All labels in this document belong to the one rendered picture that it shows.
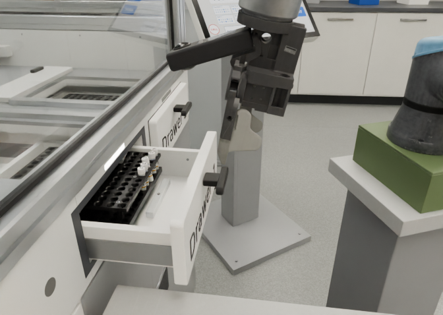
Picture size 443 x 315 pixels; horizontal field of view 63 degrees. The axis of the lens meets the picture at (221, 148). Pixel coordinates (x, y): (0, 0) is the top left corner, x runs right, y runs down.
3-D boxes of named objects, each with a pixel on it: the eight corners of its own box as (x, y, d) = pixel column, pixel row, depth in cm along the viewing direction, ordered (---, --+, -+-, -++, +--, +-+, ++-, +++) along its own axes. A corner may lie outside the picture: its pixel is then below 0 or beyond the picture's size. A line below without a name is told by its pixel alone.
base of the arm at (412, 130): (428, 123, 91) (438, 85, 86) (477, 151, 77) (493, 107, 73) (373, 128, 88) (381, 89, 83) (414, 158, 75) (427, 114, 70)
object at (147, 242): (207, 175, 73) (206, 149, 71) (176, 269, 51) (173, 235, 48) (24, 163, 78) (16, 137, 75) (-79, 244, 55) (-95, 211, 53)
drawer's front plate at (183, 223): (217, 178, 75) (216, 130, 70) (186, 288, 50) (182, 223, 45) (208, 178, 76) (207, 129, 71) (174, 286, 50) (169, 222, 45)
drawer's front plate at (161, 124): (188, 118, 105) (186, 82, 100) (160, 168, 79) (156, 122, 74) (182, 118, 105) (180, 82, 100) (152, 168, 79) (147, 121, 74)
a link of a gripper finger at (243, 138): (254, 178, 51) (269, 116, 48) (213, 169, 51) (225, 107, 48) (254, 169, 54) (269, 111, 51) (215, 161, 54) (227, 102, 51)
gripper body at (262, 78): (281, 122, 48) (309, 29, 42) (217, 109, 48) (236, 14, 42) (280, 101, 54) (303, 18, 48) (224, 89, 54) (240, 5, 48)
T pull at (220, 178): (228, 172, 62) (229, 165, 61) (223, 197, 55) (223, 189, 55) (207, 171, 62) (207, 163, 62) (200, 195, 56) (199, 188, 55)
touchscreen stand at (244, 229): (310, 240, 179) (341, 25, 134) (233, 275, 159) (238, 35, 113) (252, 192, 218) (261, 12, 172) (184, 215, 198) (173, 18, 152)
